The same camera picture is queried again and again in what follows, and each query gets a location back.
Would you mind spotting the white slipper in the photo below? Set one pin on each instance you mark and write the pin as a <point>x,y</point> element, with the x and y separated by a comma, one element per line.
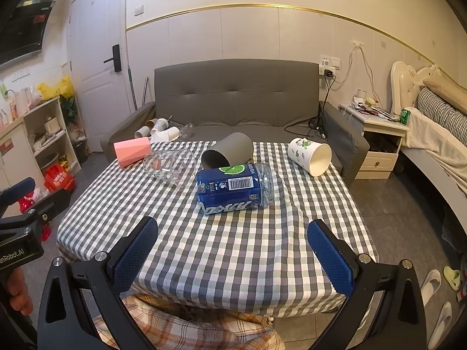
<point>430,286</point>
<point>439,326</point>

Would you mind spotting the bed with white headboard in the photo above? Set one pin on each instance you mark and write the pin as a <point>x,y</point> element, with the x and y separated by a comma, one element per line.
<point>434,146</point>

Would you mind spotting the white door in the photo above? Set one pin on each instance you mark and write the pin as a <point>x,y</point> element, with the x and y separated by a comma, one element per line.
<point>95,36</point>

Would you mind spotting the plaid orange pants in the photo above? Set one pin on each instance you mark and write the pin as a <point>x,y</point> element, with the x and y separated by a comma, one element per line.
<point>189,330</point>

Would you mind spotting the blue labelled plastic bottle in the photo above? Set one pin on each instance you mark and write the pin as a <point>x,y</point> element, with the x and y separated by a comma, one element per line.
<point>230,189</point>

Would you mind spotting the crumpled white paper cup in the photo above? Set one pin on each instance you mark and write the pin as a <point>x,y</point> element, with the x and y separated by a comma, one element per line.
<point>169,133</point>

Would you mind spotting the grey fabric sofa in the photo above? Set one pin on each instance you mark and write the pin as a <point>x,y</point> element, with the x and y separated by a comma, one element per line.
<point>237,94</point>

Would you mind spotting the white bed frame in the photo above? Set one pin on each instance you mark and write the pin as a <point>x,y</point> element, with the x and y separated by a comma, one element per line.
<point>423,169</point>

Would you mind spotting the black trash bin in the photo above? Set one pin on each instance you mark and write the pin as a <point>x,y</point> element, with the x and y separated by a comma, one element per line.
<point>79,152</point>

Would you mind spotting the brown paper cup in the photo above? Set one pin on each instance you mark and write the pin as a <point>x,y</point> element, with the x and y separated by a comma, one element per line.
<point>151,122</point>

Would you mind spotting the yellow plastic bag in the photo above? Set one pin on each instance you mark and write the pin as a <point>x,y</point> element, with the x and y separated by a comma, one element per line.
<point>54,87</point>

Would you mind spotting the grey white checked tablecloth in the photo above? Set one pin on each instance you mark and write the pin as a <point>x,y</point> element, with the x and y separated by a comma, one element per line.
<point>226,248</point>

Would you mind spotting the black charger plug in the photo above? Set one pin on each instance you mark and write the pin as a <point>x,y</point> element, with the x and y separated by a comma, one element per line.
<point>328,73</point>

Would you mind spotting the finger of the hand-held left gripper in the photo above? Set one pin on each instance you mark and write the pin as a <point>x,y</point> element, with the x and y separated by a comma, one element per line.
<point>20,189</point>
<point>51,204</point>

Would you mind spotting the white printed cup with straw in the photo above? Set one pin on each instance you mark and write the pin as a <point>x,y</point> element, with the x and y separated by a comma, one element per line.
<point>159,125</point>

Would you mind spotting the white cartoon print cup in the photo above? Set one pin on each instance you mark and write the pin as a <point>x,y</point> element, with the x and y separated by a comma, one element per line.
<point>302,151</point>

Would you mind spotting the pink kettle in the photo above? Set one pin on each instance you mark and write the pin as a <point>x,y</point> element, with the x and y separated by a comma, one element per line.
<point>22,101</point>

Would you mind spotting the pink plastic cup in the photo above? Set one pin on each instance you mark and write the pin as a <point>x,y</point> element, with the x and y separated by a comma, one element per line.
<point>132,152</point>

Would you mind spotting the white ornate headboard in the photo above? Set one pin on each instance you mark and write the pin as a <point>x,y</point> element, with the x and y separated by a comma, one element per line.
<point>403,84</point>

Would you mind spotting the white nightstand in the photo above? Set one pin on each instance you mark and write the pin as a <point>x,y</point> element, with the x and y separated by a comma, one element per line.
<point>379,142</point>

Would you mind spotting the checked grey pillow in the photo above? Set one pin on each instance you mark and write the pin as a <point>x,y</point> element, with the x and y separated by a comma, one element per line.
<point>441,111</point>

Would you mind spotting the clear glass cup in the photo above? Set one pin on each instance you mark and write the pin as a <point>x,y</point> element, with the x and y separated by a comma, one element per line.
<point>171,167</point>

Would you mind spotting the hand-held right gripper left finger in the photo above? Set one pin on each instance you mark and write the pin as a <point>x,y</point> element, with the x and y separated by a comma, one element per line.
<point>134,257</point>

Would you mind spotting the grey plastic cup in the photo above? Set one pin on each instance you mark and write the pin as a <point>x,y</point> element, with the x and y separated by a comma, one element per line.
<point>233,147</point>

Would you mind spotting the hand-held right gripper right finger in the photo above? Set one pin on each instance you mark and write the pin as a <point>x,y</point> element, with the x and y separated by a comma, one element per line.
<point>330,259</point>

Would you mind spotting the beige pillow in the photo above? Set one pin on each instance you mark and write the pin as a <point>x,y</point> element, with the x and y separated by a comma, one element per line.
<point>447,89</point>

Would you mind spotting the pale green slipper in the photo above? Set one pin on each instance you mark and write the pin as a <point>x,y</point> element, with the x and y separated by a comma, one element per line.
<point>452,277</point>

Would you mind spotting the red plastic bag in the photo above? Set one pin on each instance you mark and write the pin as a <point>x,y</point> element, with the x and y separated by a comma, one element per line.
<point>27,202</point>

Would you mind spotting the black range hood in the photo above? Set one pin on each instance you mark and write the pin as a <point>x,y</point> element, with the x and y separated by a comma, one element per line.
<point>22,32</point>

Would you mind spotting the white light switch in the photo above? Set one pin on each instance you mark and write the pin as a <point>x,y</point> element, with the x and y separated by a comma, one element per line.
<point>139,10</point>

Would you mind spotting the green can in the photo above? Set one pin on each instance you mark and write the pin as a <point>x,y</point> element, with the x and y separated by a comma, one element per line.
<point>405,116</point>

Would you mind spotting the person's left hand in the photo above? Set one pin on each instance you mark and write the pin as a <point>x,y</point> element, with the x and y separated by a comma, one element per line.
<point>19,293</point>

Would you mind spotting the small clear plastic bottle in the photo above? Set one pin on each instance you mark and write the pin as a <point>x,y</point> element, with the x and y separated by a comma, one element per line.
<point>187,130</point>

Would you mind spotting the white wall socket panel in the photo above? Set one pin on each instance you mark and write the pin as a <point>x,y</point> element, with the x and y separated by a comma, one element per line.
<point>330,62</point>

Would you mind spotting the white open shelf unit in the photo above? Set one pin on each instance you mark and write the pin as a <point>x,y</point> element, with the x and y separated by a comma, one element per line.
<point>54,138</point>

